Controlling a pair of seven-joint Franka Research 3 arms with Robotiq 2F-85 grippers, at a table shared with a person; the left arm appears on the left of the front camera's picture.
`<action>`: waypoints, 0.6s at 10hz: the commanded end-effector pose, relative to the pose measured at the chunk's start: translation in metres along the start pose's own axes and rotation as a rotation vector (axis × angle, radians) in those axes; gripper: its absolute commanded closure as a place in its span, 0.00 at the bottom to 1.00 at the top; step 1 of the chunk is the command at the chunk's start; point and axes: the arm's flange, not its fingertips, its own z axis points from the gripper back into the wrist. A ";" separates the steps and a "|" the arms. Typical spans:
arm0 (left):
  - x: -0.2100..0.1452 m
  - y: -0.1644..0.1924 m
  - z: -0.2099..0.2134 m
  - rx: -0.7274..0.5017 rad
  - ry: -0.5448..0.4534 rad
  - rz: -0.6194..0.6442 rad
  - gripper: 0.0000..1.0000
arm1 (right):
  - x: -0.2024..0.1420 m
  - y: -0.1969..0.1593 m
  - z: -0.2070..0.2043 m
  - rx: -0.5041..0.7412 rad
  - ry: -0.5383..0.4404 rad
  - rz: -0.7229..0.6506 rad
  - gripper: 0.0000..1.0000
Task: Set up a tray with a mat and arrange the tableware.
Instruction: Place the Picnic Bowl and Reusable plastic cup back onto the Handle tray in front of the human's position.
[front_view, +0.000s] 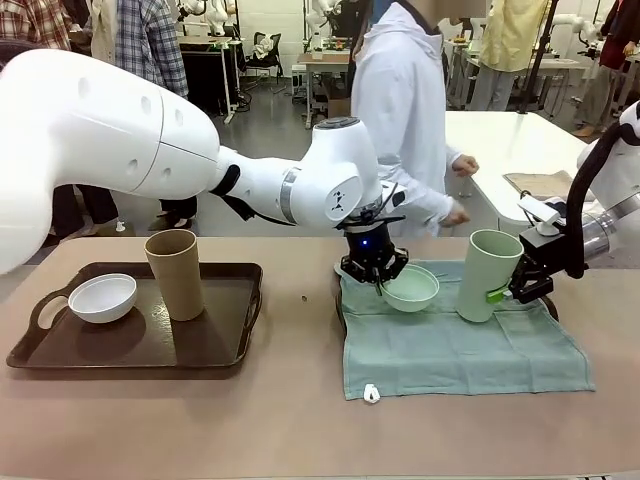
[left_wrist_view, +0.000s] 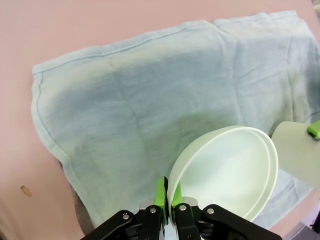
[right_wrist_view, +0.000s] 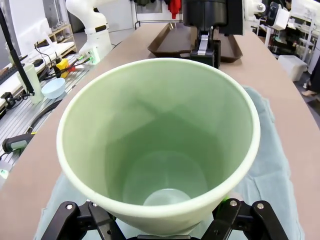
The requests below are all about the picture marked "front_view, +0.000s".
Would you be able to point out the dark brown plastic tray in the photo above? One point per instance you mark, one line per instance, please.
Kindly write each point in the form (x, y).
(125, 345)
(338, 312)

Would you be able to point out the large white table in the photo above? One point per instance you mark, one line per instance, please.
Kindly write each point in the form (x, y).
(525, 142)

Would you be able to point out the white standing desk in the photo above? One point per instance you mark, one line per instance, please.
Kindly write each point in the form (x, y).
(210, 65)

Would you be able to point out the white bowl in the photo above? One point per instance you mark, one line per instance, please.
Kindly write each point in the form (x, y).
(102, 300)

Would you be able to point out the person in beige clothes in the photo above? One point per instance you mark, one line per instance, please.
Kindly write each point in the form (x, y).
(102, 30)

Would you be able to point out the person in blue plaid shirt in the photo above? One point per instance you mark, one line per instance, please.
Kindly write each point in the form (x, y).
(150, 45)

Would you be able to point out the person in dark red top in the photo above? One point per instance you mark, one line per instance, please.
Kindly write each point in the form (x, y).
(617, 45)

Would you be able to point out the black stand pole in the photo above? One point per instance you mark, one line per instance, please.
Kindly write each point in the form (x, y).
(542, 45)

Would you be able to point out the light green bowl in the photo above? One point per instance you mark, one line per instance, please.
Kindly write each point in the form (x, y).
(412, 295)

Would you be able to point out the cardboard box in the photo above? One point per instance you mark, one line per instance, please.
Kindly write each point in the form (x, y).
(340, 106)

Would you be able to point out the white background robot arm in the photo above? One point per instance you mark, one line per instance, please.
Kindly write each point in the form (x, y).
(316, 25)
(575, 22)
(217, 15)

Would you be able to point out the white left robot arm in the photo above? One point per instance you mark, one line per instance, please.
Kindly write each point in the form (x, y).
(100, 125)

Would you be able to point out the white table with cardboard top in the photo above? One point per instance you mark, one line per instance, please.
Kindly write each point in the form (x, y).
(322, 62)

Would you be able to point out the person's right hand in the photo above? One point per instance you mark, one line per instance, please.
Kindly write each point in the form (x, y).
(456, 216)

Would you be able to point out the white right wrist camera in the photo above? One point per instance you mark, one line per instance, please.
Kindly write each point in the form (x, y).
(540, 212)

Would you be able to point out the black office chair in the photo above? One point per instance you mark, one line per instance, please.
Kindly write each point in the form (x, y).
(265, 55)

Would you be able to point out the person in yellow shirt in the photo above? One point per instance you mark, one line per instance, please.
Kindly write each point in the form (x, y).
(510, 40)

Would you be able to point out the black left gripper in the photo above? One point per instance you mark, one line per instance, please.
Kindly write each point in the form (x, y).
(370, 245)

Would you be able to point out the person's left forearm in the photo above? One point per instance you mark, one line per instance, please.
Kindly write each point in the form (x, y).
(451, 160)

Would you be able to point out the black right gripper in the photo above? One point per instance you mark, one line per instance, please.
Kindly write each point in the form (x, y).
(545, 252)

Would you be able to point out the person's right forearm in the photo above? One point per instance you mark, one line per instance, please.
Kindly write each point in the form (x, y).
(425, 205)

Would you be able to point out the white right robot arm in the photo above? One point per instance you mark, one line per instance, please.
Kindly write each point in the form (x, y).
(607, 220)

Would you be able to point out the brown tall cup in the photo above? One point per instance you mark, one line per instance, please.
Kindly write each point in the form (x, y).
(180, 280)

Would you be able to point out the person's left hand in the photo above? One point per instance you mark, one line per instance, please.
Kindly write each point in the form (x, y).
(466, 165)

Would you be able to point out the green cloth mat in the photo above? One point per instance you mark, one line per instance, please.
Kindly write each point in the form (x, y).
(450, 355)

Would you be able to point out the person in white hooded coat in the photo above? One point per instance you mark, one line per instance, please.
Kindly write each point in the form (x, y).
(400, 100)

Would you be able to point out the light green tall cup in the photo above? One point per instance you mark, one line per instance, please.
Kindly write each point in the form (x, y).
(482, 280)

